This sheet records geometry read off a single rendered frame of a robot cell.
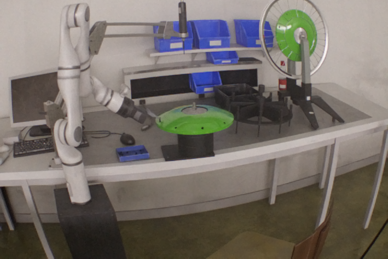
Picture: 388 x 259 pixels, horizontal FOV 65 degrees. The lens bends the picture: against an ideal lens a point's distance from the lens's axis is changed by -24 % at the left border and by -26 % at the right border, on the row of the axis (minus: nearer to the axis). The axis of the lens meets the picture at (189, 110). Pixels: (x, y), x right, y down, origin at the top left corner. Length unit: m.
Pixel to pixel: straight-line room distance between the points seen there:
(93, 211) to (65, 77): 0.49
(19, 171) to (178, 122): 0.76
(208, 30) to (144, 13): 0.43
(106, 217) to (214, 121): 0.58
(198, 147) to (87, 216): 0.58
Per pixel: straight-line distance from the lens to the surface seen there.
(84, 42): 1.34
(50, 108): 1.53
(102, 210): 1.38
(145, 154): 1.62
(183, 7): 1.86
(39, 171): 1.61
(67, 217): 1.37
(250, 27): 2.58
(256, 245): 1.53
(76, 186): 1.39
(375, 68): 3.43
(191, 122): 1.51
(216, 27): 2.50
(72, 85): 1.28
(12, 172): 1.65
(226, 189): 2.89
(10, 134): 2.02
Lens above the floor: 1.58
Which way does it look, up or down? 17 degrees down
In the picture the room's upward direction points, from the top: 2 degrees counter-clockwise
